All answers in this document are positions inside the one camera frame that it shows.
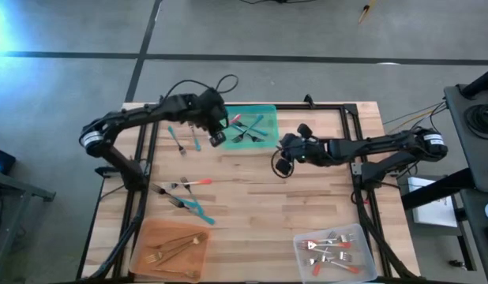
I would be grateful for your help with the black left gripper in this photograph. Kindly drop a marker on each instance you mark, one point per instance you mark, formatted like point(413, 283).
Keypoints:
point(212, 112)

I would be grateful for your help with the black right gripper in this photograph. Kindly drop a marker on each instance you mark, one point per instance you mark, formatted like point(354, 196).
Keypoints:
point(307, 152)

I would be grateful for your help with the clear plastic bin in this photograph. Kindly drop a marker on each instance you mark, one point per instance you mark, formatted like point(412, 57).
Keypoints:
point(366, 252)

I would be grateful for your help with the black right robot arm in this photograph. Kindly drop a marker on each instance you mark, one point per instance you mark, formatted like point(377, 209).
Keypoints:
point(378, 146)

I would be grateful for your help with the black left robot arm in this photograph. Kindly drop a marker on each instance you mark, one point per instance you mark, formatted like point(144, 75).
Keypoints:
point(149, 112)

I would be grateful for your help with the teal plastic bin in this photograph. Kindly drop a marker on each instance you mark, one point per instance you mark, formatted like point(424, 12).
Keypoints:
point(272, 144)

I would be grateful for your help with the orange plastic bin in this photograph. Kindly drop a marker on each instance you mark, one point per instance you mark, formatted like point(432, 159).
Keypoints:
point(165, 226)

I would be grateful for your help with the white paper box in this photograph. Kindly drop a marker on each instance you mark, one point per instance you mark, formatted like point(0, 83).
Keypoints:
point(433, 215)

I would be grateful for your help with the black stand bar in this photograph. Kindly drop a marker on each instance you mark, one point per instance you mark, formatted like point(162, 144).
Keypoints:
point(445, 187)

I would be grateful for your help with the yellow black floor tool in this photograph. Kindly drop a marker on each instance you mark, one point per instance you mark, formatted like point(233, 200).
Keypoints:
point(364, 15)

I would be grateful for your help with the dark grey equipment cart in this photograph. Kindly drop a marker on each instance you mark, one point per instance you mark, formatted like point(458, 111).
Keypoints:
point(461, 158)

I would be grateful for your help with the black pole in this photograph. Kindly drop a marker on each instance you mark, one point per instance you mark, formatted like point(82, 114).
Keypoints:
point(481, 83)

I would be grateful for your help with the small black floor object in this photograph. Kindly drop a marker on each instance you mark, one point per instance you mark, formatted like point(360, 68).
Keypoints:
point(457, 264)

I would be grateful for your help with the dark grey side table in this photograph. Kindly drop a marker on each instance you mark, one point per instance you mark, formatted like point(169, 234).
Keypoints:
point(477, 244)

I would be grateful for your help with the grey metal stand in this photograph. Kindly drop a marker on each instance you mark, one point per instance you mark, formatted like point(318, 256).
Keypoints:
point(19, 185)

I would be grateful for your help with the black device blue light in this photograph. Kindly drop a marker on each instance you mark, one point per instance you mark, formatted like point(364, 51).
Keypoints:
point(3, 158)

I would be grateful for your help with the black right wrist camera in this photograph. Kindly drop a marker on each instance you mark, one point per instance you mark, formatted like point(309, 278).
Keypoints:
point(304, 130)

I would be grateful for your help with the black frame clamp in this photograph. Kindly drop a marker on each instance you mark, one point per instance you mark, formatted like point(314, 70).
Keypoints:
point(308, 100)

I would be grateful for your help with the silver metal bracket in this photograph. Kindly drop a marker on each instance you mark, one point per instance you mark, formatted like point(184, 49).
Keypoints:
point(356, 169)

